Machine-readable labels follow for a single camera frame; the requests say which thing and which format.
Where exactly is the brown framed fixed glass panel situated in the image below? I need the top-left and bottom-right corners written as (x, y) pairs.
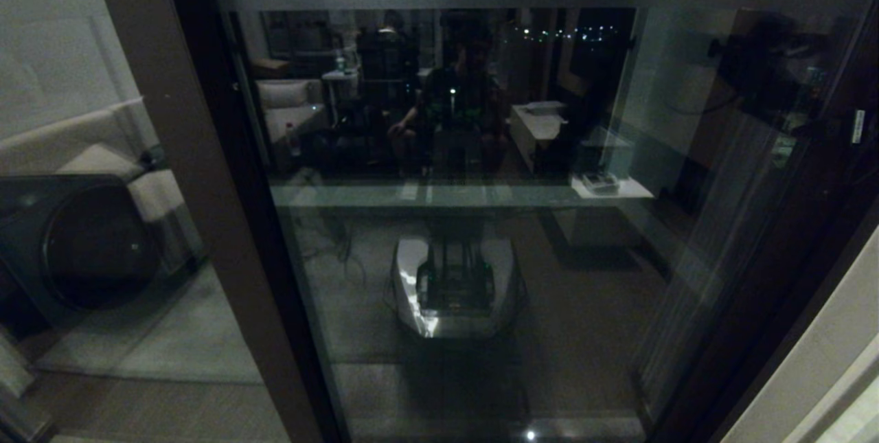
top-left (0, 0), bottom-right (337, 443)

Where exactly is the brown framed sliding glass door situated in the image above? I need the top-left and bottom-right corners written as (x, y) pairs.
top-left (203, 0), bottom-right (879, 443)

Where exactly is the dark brown door jamb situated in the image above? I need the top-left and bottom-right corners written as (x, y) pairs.
top-left (663, 175), bottom-right (879, 443)

